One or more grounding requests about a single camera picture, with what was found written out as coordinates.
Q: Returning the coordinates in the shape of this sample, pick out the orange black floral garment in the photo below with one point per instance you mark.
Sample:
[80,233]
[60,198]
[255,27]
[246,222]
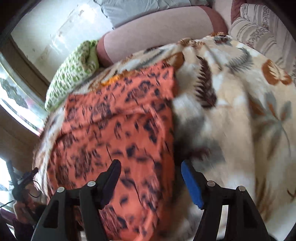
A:
[129,120]

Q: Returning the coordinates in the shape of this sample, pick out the stained glass window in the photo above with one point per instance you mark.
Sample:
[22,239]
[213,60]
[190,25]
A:
[20,102]

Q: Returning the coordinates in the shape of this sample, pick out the leaf-patterned beige blanket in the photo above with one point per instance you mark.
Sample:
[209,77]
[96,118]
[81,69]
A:
[233,115]

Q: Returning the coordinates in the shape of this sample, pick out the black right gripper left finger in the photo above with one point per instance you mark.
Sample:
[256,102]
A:
[58,220]

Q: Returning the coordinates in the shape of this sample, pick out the striped beige cushion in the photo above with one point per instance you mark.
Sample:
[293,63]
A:
[261,29]

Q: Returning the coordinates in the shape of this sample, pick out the pink cylindrical bolster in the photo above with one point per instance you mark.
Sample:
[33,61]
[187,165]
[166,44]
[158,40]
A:
[157,29]

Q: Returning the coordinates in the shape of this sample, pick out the grey pillow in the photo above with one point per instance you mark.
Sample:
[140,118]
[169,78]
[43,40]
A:
[120,12]

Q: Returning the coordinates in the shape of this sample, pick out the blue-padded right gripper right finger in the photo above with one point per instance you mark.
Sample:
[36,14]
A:
[243,219]

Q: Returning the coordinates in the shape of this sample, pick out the green white checkered pillow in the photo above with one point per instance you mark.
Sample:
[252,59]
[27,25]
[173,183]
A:
[78,66]

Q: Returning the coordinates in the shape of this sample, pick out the person's left hand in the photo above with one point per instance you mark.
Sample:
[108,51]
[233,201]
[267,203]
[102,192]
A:
[22,215]

